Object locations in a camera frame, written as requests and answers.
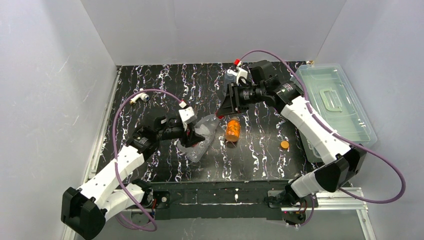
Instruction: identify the red label water bottle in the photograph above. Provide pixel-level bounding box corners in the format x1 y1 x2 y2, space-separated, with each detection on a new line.
177 113 220 154

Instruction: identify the clear blue-tinted bottle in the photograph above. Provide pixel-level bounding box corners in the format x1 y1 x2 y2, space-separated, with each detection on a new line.
223 69 235 95

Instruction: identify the clear plastic bottle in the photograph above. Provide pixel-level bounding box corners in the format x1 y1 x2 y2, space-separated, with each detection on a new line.
186 134 215 163

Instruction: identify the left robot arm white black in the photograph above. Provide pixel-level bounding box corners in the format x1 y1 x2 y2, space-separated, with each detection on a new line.
60 107 205 240

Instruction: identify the orange juice bottle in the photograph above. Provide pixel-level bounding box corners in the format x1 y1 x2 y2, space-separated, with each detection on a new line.
224 116 241 143

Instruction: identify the orange bottle cap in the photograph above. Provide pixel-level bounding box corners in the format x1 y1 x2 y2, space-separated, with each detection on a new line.
280 140 290 149

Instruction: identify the white pipe fitting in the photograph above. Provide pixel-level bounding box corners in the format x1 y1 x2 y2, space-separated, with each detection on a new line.
129 92 150 105

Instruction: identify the clear plastic storage box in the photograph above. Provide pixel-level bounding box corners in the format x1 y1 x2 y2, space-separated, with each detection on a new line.
295 63 378 148

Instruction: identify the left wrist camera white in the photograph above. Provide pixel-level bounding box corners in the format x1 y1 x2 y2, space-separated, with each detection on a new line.
178 106 197 130

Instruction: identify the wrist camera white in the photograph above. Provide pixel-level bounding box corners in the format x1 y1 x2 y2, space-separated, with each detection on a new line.
226 66 248 85
178 106 197 130

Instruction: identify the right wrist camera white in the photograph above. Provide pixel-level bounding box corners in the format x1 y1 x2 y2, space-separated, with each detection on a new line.
226 66 248 85

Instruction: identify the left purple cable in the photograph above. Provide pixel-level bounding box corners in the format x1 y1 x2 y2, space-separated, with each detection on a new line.
112 88 188 232

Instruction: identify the purple cable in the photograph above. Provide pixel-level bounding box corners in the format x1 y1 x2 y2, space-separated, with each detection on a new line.
112 88 188 232
233 49 407 228

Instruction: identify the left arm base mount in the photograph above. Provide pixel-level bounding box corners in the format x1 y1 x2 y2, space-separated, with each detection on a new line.
130 190 171 229

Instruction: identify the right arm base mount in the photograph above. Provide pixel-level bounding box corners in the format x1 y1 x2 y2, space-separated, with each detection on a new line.
264 190 319 229

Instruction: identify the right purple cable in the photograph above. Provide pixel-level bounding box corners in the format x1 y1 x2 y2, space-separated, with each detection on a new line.
233 49 407 228

